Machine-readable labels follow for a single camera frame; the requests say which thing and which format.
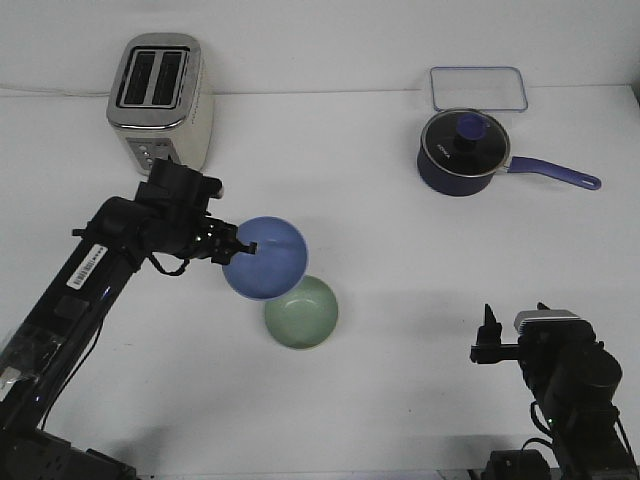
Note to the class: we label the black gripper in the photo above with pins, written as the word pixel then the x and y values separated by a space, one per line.
pixel 537 351
pixel 201 236

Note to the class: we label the blue bowl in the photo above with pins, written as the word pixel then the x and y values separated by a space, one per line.
pixel 278 264

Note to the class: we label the green bowl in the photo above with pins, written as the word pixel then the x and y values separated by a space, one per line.
pixel 304 317

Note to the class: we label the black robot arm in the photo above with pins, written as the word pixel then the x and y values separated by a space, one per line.
pixel 573 380
pixel 53 340

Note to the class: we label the dark blue saucepan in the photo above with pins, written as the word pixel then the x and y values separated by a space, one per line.
pixel 459 185

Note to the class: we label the silver two-slot toaster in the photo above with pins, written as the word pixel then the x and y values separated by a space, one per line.
pixel 161 103

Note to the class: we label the glass pot lid blue knob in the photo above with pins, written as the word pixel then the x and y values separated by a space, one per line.
pixel 465 142

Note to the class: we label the clear container lid blue rim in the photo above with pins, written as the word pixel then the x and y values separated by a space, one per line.
pixel 485 88

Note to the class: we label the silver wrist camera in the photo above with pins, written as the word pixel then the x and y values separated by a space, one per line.
pixel 173 185
pixel 526 318

